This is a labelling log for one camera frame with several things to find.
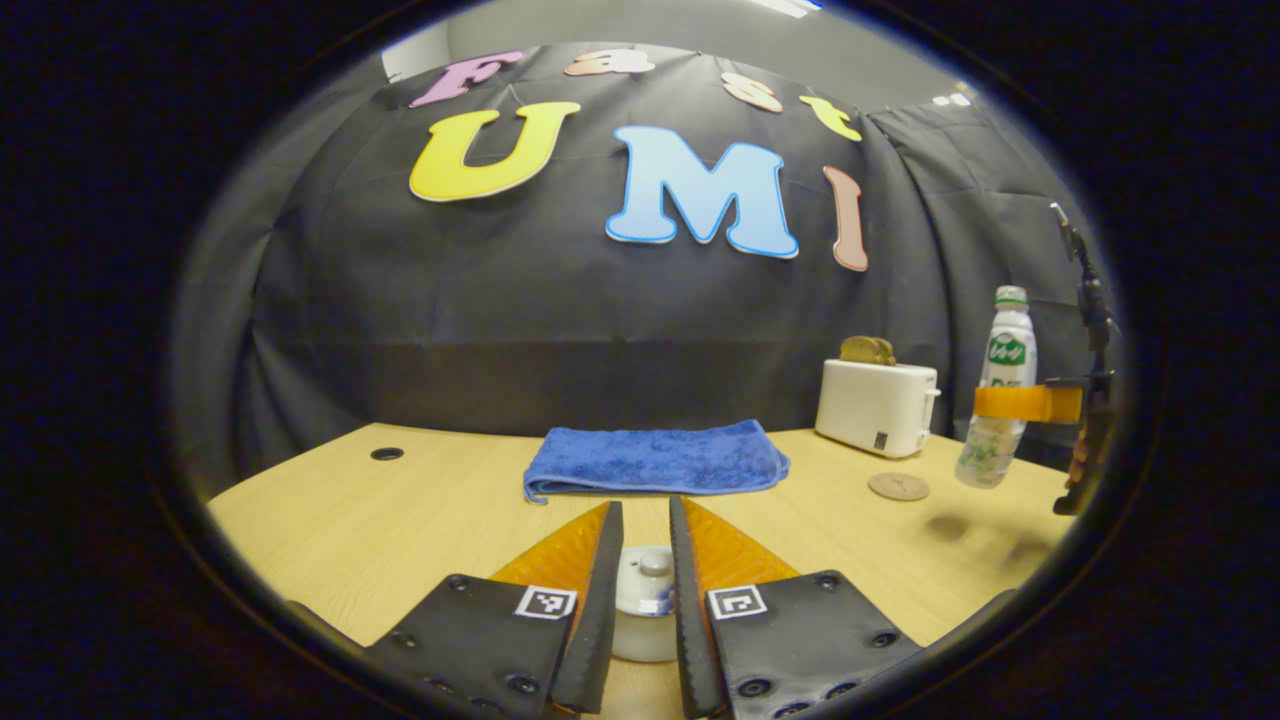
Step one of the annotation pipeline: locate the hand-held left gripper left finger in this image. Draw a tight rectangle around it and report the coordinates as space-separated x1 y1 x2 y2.
365 500 624 716

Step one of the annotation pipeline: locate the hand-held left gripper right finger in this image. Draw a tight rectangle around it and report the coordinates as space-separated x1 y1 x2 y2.
668 495 926 720

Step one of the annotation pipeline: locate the white teacup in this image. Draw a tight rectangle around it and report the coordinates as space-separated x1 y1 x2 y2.
610 612 681 664

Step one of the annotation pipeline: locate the white water bottle green label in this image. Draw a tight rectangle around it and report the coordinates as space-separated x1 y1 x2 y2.
955 286 1038 490

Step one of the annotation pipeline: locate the white teacup lid blue pattern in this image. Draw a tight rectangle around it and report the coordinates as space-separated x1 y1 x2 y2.
614 545 678 617

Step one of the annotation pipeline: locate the round brown coaster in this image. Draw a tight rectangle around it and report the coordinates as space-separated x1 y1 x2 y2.
868 472 931 502

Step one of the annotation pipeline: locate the white toaster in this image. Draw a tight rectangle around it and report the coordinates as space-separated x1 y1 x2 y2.
815 358 943 459

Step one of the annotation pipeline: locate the blue towel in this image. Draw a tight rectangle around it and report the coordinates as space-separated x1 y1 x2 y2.
523 420 791 504

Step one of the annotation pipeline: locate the black backdrop cloth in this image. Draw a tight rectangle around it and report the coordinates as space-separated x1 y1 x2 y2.
175 40 1116 496

